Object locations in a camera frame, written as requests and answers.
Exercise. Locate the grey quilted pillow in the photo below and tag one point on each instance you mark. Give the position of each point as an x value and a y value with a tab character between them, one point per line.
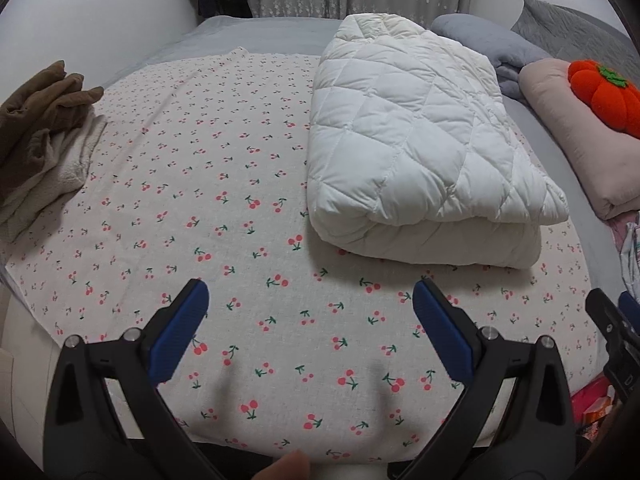
575	35

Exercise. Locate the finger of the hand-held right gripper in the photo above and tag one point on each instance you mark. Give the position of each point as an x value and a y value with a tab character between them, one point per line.
602	312
631	307

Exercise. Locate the beige folded duvet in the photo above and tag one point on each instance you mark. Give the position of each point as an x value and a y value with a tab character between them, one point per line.
575	135

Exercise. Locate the person's left hand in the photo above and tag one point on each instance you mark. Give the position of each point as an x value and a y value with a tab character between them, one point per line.
285	467

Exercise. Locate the white quilted duvet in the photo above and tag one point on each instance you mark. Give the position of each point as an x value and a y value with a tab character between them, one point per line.
415	150

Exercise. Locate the pale pink cloth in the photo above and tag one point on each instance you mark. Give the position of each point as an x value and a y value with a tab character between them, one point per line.
620	232

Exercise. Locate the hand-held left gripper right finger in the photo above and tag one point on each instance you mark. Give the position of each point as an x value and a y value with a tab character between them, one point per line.
445	330

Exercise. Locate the brown clothing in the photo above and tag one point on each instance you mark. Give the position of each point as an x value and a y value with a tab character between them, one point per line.
40	110

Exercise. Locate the cream fleece clothing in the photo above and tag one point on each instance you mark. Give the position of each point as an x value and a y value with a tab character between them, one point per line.
65	160

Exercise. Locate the cherry-print sheet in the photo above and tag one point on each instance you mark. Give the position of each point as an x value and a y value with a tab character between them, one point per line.
200	185

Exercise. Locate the blue-grey blanket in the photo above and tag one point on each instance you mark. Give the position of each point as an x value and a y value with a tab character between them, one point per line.
480	40

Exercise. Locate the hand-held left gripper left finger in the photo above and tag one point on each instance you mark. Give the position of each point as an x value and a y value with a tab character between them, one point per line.
175	330

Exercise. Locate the orange pumpkin plush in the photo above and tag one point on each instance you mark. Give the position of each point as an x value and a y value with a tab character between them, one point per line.
605	100

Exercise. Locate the pink and orange package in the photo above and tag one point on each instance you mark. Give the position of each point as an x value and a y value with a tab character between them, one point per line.
592	405

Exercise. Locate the white bed base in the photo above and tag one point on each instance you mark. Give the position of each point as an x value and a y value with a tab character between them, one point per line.
20	360

